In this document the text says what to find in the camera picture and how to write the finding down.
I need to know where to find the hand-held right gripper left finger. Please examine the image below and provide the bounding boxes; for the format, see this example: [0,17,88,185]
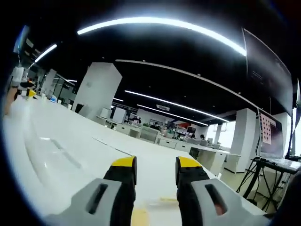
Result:
[44,155,137,226]

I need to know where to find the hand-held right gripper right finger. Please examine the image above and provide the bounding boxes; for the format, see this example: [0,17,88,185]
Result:
[175,156,271,226]

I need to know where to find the white plastic storage box lid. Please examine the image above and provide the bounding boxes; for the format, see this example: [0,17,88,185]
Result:
[2,95,132,219]

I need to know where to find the short ceiling light strip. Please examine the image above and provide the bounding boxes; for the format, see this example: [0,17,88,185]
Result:
[34,43,58,63]

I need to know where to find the white office desk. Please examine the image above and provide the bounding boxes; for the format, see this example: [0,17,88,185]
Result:
[189,143,242,175]

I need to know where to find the black tripod stand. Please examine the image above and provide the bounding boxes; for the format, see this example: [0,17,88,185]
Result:
[242,158,301,212]

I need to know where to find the grey tray on stand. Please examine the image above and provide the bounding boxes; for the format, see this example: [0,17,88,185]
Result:
[252,154,301,175]

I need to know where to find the row of background desks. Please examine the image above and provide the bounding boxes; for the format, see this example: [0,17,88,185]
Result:
[95,107,191,150]

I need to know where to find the long straight ceiling light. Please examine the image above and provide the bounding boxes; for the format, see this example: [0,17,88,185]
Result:
[136,104,209,127]
[124,89,230,123]

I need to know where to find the monitor with pink grid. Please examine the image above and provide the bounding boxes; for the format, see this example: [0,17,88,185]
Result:
[258,109,285,158]

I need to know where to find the long curved ceiling light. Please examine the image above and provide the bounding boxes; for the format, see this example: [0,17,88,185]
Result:
[77,16,247,57]

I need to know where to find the black hanging cables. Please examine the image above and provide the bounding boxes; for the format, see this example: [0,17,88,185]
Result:
[236,160,258,194]

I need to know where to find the large dark wall screen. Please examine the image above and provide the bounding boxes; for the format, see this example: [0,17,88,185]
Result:
[242,27,294,116]

